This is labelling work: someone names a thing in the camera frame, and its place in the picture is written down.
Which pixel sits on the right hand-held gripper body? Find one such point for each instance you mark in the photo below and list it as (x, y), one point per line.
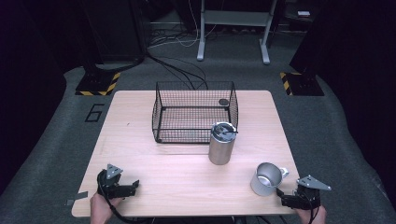
(306, 197)

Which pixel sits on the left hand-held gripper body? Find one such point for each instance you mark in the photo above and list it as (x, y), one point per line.
(112, 188)

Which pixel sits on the steel tumbler with lid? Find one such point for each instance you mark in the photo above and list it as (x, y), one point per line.
(221, 144)

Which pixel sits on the person's right hand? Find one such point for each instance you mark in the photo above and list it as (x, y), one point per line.
(311, 216)

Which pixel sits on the person's left hand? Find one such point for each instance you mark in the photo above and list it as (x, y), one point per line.
(101, 210)

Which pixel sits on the grey tape strip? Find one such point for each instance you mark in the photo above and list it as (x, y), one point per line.
(77, 197)

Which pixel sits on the black stand with striped base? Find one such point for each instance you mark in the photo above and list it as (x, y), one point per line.
(300, 84)
(98, 82)

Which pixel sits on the black round basket tag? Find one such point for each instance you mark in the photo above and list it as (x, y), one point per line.
(223, 102)

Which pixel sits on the black cabinet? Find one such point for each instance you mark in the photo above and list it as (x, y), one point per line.
(121, 28)

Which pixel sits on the small white box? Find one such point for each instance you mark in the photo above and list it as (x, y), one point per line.
(303, 13)

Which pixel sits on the white metal desk frame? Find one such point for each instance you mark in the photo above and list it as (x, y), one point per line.
(236, 18)

